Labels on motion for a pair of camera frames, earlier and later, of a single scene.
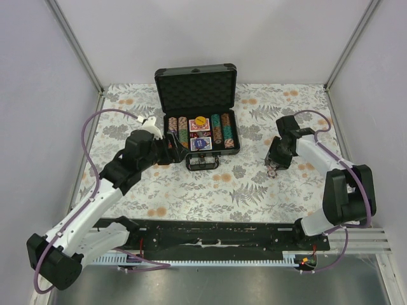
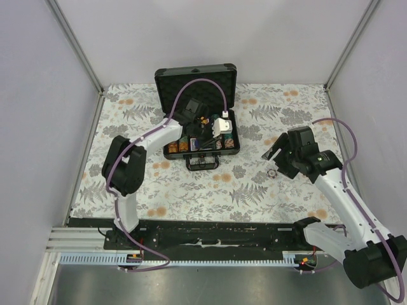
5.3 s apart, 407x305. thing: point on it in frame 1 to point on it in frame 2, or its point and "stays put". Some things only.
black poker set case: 199,104 stays put
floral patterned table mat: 243,190 stays put
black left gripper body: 159,153 to 204,135
